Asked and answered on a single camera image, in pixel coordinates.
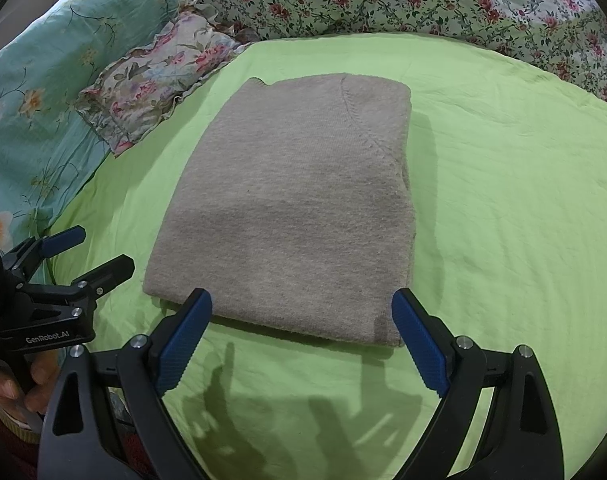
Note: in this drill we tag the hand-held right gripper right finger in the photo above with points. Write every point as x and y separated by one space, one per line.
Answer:
421 345

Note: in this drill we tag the person's left hand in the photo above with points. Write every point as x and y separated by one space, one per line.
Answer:
40 380

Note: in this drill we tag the ruffled floral pillow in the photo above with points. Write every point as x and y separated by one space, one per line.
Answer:
148 80

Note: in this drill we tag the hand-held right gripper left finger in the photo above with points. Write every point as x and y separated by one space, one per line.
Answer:
183 345

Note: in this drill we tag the person's left forearm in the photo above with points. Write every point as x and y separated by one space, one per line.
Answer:
3 450

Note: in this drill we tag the green bed sheet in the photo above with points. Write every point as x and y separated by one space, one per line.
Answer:
508 210

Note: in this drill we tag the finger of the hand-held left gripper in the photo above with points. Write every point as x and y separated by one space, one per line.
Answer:
108 272
63 241

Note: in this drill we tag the beige knit sweater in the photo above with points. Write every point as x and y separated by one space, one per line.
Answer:
293 200

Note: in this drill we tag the teal floral pillow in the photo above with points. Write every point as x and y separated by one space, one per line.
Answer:
48 60

